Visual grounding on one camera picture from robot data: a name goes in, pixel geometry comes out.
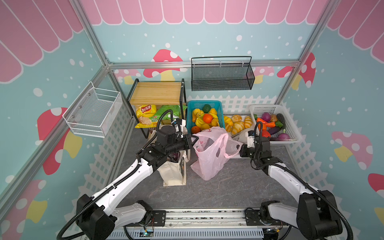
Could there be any teal plastic fruit basket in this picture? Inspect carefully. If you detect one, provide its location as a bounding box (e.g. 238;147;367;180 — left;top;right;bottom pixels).
186;100;225;134

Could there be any white plastic vegetable basket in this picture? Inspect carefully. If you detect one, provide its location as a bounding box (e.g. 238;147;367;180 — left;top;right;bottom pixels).
249;104;303;146

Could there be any green snack bag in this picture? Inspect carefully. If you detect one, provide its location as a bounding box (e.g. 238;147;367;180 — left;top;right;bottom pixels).
151;105;187;122

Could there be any green avocado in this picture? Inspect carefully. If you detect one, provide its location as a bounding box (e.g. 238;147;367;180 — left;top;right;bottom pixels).
202;104;212;114

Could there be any striped yellow bread roll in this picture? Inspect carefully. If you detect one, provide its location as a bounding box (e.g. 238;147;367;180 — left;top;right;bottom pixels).
224;116;234;127

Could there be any dark purple eggplant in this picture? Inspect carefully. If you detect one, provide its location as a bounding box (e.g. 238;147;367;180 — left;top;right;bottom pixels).
268;127;282;136

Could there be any orange tangerine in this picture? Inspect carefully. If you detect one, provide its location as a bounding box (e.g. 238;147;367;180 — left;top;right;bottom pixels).
191;126;201;134

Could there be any wooden black-frame shelf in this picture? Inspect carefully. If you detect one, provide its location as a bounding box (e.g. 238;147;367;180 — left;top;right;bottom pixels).
126;79;187;123

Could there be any beige canvas tote bag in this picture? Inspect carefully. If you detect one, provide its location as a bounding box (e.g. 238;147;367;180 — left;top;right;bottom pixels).
158;151;189;187

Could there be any white wire wall basket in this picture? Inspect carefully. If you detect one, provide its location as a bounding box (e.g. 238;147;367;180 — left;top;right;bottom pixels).
63;82;123;138

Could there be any purple onion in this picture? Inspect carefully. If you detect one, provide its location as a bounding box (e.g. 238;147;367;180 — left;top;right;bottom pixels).
261;112;271;123
278;133;291;141

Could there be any pink plastic grocery bag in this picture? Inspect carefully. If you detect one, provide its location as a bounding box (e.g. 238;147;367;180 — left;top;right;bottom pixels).
191;127;243;181

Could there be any red tomato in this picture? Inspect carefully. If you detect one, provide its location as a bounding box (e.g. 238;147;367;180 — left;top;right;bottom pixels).
262;130;271;139

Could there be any purple onion front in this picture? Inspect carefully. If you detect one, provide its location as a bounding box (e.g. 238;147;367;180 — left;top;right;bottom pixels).
278;133;291;141

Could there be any orange tomato fruit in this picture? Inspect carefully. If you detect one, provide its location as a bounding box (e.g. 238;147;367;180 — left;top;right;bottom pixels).
203;114;213;124

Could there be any black mesh wall basket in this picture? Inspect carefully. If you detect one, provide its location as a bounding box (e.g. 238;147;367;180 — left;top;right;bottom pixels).
191;56;256;92

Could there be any brown potato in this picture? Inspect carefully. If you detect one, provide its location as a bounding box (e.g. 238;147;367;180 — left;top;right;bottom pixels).
270;115;279;122

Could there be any small striped bread roll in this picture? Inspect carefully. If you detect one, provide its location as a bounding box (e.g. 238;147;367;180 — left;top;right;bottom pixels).
244;116;253;129

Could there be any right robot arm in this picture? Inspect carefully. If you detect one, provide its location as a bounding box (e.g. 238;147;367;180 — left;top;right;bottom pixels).
240;122;354;240

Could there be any round beige bread bun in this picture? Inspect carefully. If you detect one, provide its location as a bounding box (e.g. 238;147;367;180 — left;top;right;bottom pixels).
231;115;243;123

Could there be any purple onion back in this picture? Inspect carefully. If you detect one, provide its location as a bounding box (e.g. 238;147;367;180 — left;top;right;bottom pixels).
261;112;271;123

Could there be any orange carrot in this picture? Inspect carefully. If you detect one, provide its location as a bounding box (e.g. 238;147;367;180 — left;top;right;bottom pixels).
256;118;276;131

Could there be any long striped croissant bread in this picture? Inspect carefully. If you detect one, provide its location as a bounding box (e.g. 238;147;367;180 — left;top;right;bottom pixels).
231;122;245;135

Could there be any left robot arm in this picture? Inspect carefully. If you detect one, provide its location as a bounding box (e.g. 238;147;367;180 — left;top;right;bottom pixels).
57;110;198;240

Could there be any yellow chips bag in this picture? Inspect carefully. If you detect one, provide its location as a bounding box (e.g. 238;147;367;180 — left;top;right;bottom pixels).
135;105;158;129

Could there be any banana bunch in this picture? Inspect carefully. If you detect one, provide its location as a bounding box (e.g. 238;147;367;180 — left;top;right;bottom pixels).
192;108;220;130

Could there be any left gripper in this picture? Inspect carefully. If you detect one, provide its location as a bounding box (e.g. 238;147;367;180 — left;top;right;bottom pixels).
165;133;200;155

